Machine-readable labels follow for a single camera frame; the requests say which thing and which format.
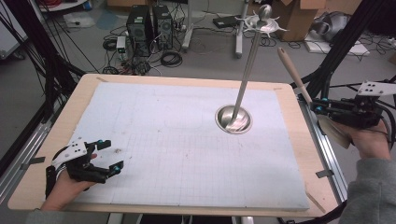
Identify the black table clip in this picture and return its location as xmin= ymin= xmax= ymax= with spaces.
xmin=20 ymin=156 xmax=47 ymax=171
xmin=316 ymin=169 xmax=335 ymax=179

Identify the black tripod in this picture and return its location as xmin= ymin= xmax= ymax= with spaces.
xmin=330 ymin=74 xmax=396 ymax=110

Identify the black flat box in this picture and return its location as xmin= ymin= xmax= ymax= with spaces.
xmin=212 ymin=14 xmax=242 ymax=29

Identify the coil of black cable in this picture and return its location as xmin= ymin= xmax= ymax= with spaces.
xmin=160 ymin=50 xmax=183 ymax=68

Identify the white grid mat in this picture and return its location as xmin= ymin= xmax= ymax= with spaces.
xmin=64 ymin=81 xmax=311 ymax=212

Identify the person's left hand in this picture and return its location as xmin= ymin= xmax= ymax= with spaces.
xmin=40 ymin=153 xmax=98 ymax=212

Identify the aluminium rail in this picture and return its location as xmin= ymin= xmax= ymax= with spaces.
xmin=297 ymin=94 xmax=349 ymax=203
xmin=0 ymin=120 xmax=52 ymax=203

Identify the white flat board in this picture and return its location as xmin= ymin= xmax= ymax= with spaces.
xmin=304 ymin=31 xmax=372 ymax=57

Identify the metal utensil stand rack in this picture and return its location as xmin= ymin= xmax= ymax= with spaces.
xmin=214 ymin=4 xmax=289 ymax=135

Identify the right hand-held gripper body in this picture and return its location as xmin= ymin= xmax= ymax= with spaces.
xmin=328 ymin=80 xmax=396 ymax=129

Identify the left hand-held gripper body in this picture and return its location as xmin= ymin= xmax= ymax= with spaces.
xmin=50 ymin=136 xmax=108 ymax=185

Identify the cardboard box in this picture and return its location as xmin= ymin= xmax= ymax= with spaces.
xmin=272 ymin=0 xmax=326 ymax=42

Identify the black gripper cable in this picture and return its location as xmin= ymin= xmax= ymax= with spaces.
xmin=375 ymin=102 xmax=396 ymax=151

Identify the black metal frame post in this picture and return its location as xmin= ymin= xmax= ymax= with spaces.
xmin=290 ymin=0 xmax=389 ymax=101
xmin=0 ymin=0 xmax=87 ymax=122

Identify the person's right hand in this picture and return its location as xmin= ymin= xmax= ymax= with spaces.
xmin=334 ymin=119 xmax=391 ymax=161

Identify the white stand leg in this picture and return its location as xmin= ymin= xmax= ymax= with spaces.
xmin=234 ymin=0 xmax=250 ymax=59
xmin=181 ymin=0 xmax=195 ymax=52

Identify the beige slotted spatula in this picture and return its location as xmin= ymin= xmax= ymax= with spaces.
xmin=276 ymin=47 xmax=353 ymax=149

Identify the black computer tower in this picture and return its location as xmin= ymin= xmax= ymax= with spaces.
xmin=151 ymin=4 xmax=174 ymax=50
xmin=125 ymin=5 xmax=153 ymax=58

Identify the white power adapter box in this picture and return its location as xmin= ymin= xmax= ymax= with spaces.
xmin=116 ymin=35 xmax=127 ymax=54

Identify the grey rounded appliance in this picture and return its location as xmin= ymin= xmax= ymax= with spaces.
xmin=312 ymin=11 xmax=351 ymax=43

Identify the black wrist strap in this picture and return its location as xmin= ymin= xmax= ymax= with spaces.
xmin=45 ymin=165 xmax=58 ymax=200

